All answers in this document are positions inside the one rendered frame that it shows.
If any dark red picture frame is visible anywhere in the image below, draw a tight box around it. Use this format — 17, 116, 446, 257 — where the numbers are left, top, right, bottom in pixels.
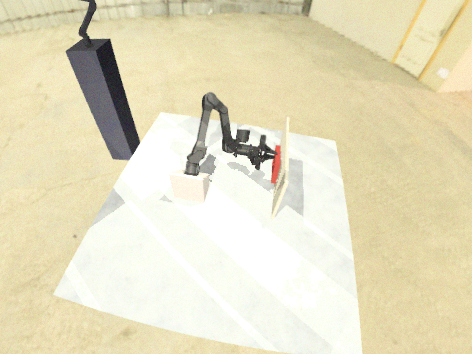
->
271, 145, 281, 184

